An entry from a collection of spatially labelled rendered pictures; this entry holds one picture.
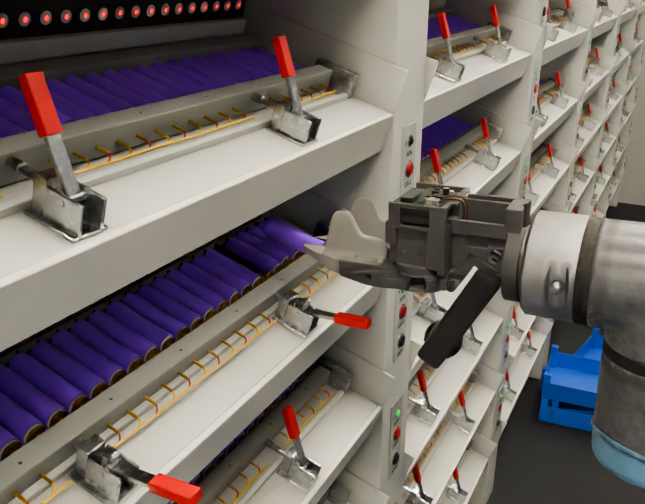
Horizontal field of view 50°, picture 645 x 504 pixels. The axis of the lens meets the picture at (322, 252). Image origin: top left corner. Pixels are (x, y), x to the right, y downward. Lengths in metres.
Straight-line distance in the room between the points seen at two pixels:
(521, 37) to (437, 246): 0.90
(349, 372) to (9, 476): 0.52
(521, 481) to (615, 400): 1.43
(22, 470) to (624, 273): 0.44
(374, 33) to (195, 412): 0.44
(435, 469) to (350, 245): 0.85
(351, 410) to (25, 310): 0.58
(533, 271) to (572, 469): 1.57
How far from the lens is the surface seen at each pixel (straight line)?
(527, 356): 2.25
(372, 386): 0.93
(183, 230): 0.49
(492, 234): 0.61
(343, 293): 0.78
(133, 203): 0.47
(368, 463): 1.00
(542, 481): 2.06
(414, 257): 0.62
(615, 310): 0.58
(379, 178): 0.81
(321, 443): 0.86
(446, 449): 1.49
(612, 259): 0.57
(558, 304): 0.59
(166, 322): 0.64
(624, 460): 0.65
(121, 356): 0.60
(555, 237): 0.58
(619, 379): 0.62
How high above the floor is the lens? 1.27
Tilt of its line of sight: 22 degrees down
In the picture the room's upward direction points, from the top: straight up
